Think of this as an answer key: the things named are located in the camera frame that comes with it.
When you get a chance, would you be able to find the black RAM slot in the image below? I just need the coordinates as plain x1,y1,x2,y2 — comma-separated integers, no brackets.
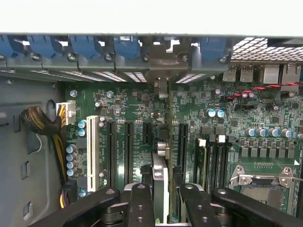
210,134,230,192

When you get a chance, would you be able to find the long black expansion slot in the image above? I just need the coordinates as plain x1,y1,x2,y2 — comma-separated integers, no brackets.
106,120,117,190
124,121,135,187
177,122,189,175

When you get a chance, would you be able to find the CPU socket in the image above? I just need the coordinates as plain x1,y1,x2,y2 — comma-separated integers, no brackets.
228,165,303,219

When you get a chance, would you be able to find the white expansion slot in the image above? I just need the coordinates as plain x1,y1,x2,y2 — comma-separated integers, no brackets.
86,115,99,192

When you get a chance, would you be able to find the short black expansion slot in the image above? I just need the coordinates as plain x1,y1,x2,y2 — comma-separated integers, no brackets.
142,122,152,145

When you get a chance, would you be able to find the green motherboard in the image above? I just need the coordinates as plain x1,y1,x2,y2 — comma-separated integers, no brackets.
55,79,303,227

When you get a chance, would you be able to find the white power connector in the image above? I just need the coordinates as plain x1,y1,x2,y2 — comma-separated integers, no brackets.
56,101,77,126

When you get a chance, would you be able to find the blue slot retainer clip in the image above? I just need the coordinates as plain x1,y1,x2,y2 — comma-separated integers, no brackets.
113,35,141,60
70,35,103,60
200,37,228,62
26,35,62,59
0,35,15,57

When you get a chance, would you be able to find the open black PC case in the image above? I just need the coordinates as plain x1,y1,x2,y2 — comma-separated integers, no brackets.
0,32,303,227

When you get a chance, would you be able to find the red black twisted wire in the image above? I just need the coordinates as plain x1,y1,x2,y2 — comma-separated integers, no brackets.
226,81,303,101

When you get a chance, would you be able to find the yellow black sleeved wire bundle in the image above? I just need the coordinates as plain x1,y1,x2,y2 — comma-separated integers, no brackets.
20,105,71,210

